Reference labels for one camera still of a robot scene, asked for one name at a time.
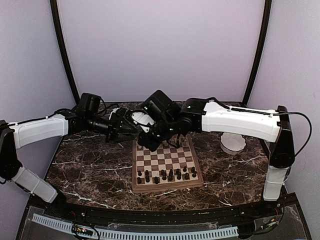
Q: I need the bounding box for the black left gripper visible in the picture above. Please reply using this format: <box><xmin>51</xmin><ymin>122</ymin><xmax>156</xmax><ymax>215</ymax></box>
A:
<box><xmin>85</xmin><ymin>112</ymin><xmax>137</xmax><ymax>144</ymax></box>

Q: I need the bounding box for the dark tall piece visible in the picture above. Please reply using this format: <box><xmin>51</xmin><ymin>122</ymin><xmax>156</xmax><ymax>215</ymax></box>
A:
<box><xmin>176</xmin><ymin>172</ymin><xmax>182</xmax><ymax>180</ymax></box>
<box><xmin>168</xmin><ymin>169</ymin><xmax>174</xmax><ymax>181</ymax></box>
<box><xmin>154</xmin><ymin>176</ymin><xmax>159</xmax><ymax>184</ymax></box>

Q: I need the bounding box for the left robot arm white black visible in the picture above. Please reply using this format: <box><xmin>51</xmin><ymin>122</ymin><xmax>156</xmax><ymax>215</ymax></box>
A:
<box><xmin>0</xmin><ymin>108</ymin><xmax>137</xmax><ymax>218</ymax></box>

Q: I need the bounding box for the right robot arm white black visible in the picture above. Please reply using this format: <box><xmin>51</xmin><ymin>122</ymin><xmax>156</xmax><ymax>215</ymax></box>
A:
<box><xmin>132</xmin><ymin>97</ymin><xmax>297</xmax><ymax>217</ymax></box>

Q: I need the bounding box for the wooden chess board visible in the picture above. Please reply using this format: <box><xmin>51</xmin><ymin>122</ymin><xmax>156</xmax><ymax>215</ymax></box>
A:
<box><xmin>132</xmin><ymin>134</ymin><xmax>204</xmax><ymax>193</ymax></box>

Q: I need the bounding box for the white scalloped bowl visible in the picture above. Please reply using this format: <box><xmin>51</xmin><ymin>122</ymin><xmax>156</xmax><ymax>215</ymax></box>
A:
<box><xmin>220</xmin><ymin>132</ymin><xmax>247</xmax><ymax>155</ymax></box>

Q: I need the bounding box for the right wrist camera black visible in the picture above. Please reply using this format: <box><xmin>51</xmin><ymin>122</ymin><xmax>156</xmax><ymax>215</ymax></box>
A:
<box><xmin>141</xmin><ymin>90</ymin><xmax>181</xmax><ymax>122</ymax></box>

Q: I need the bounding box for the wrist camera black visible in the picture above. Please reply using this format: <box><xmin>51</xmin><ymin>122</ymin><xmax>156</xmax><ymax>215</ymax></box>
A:
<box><xmin>141</xmin><ymin>90</ymin><xmax>181</xmax><ymax>122</ymax></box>
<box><xmin>78</xmin><ymin>92</ymin><xmax>101</xmax><ymax>113</ymax></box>

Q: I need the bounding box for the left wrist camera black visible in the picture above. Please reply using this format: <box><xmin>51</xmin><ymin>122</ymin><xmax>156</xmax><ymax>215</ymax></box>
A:
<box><xmin>78</xmin><ymin>92</ymin><xmax>101</xmax><ymax>113</ymax></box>

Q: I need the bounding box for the black front rail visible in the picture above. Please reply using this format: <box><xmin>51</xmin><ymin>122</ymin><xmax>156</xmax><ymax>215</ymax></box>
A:
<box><xmin>82</xmin><ymin>207</ymin><xmax>242</xmax><ymax>225</ymax></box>

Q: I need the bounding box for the white slotted cable duct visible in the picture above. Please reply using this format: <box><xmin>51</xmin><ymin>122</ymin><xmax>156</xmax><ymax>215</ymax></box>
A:
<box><xmin>31</xmin><ymin>213</ymin><xmax>239</xmax><ymax>240</ymax></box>

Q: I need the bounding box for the left black corner post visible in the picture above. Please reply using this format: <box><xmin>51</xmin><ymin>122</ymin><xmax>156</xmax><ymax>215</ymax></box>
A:
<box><xmin>49</xmin><ymin>0</ymin><xmax>80</xmax><ymax>104</ymax></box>

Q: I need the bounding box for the black corner post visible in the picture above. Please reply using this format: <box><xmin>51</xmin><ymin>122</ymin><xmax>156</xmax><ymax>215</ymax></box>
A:
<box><xmin>49</xmin><ymin>0</ymin><xmax>80</xmax><ymax>104</ymax></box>
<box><xmin>241</xmin><ymin>0</ymin><xmax>272</xmax><ymax>107</ymax></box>

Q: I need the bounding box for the right black corner post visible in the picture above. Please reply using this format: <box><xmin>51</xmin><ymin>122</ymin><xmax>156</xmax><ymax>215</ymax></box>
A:
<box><xmin>241</xmin><ymin>0</ymin><xmax>272</xmax><ymax>107</ymax></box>

